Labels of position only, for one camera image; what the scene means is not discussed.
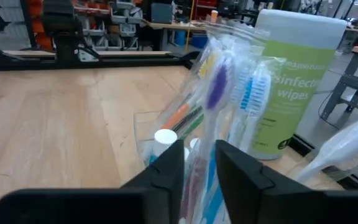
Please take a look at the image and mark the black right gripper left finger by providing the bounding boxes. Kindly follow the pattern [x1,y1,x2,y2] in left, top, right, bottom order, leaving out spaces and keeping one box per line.
[0,139,185,224]

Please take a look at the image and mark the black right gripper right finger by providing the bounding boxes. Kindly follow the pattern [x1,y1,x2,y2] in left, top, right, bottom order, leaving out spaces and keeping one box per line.
[214,139,358,224]

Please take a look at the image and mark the green white toothbrush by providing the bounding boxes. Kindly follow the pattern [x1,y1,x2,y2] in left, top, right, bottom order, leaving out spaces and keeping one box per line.
[178,113,205,139]

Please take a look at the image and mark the orange white toothbrush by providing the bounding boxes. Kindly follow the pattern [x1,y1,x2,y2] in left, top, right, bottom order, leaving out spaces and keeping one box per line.
[162,103,191,131]

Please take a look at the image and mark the blue white toothbrush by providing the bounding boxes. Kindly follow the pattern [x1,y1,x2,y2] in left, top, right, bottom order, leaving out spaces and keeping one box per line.
[202,73,273,224]

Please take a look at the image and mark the light blue toothbrush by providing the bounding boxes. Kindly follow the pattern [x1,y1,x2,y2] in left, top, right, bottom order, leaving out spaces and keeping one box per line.
[225,67,248,147]

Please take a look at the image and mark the purple white toothbrush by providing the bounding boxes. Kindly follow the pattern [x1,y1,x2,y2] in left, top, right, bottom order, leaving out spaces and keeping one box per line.
[178,63,229,224]

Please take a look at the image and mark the orange yellow toothbrush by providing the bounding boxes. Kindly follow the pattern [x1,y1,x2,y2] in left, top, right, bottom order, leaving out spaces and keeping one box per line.
[197,51,220,78]

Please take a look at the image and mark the clear plastic holder cup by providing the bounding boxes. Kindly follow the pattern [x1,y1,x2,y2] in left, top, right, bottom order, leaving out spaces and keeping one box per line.
[134,110,204,175]

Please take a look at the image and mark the green disinfecting wipes canister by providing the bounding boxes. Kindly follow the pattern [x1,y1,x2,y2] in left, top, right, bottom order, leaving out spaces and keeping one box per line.
[249,8,348,161]

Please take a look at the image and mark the wooden workbench grey legs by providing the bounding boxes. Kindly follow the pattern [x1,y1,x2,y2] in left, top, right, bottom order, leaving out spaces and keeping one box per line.
[319,45,358,121]

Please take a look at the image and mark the blue barrel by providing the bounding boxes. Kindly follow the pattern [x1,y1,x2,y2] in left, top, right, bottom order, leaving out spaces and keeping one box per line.
[175,29,187,47]

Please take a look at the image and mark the blue storage bin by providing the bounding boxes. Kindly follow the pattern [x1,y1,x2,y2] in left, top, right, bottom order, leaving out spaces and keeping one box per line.
[191,33,210,50]

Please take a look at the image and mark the grey parts bin rack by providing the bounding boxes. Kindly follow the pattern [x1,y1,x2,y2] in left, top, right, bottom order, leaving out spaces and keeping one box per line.
[81,6,144,52]

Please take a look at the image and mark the wooden office desk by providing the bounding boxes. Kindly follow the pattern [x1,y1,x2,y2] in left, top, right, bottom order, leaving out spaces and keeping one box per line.
[140,19,217,52]

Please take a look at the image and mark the grey laptop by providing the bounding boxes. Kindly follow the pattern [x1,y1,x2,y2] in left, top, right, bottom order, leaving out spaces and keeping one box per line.
[150,2,174,24]

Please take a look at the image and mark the metal shelf rack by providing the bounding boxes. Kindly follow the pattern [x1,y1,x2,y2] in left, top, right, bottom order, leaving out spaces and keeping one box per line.
[193,0,222,21]

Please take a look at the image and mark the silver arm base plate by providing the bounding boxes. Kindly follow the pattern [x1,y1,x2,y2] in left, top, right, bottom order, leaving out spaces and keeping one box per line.
[77,48,101,63]

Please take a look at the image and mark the yellow hanging cable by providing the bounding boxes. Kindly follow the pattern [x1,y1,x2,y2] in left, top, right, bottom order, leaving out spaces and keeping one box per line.
[183,0,197,53]

